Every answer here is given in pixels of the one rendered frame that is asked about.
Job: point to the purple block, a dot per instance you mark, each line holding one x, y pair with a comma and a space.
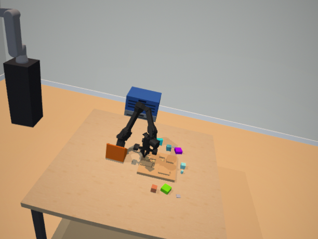
178, 151

